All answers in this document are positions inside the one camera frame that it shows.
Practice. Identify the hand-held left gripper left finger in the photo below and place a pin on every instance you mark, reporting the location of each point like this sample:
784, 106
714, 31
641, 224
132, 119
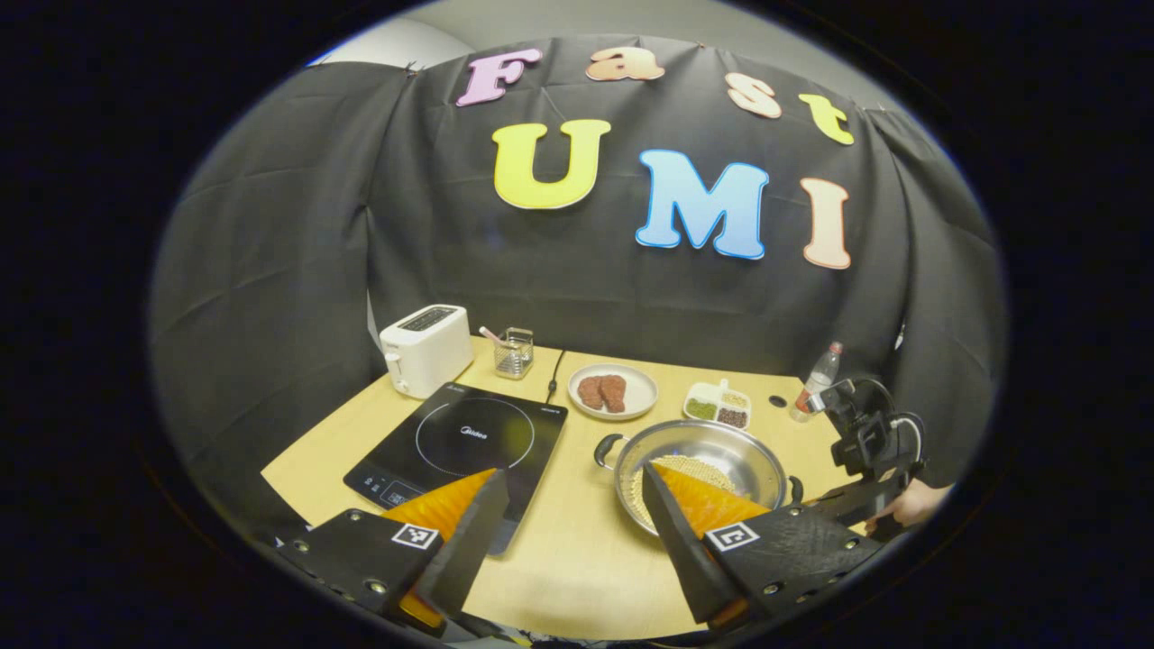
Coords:
469, 557

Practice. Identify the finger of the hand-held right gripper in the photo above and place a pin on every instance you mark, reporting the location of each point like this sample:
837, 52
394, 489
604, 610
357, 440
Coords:
852, 503

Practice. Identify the white divided dish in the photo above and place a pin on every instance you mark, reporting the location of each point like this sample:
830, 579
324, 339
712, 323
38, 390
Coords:
712, 389

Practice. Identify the pile of pale beans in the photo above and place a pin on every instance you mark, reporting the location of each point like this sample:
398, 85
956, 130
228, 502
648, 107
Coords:
734, 399

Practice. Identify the brown steak piece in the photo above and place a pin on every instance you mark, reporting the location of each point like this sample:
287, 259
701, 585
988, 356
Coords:
590, 394
614, 393

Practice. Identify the white toaster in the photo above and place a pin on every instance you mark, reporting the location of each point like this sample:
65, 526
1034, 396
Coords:
424, 356

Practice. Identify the stainless steel pot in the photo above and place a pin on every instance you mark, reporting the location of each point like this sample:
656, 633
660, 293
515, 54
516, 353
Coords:
721, 451

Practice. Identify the black induction cooktop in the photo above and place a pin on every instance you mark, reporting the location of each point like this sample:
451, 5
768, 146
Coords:
451, 442

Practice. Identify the plastic bottle with red label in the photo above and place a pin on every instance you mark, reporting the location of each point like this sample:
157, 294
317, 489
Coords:
816, 383

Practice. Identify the pile of soybeans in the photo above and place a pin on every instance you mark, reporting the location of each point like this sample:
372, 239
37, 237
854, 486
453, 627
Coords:
685, 466

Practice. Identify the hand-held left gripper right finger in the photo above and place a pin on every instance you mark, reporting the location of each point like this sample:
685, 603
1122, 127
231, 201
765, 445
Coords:
683, 559

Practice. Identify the white round plate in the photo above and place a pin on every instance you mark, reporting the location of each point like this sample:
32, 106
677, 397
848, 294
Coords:
642, 392

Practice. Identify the pile of dark beans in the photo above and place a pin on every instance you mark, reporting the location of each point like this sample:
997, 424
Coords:
733, 418

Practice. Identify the pile of green beans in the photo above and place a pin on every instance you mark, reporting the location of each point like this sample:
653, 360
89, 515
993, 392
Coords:
701, 410

